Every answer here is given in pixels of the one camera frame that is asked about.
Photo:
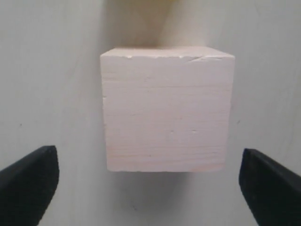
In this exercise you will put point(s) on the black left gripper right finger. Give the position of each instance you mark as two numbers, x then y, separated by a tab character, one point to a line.
271	191

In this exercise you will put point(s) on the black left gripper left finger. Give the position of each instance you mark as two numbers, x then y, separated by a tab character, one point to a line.
28	186

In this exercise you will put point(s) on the large wooden cube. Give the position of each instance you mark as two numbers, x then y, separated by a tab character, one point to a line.
166	110

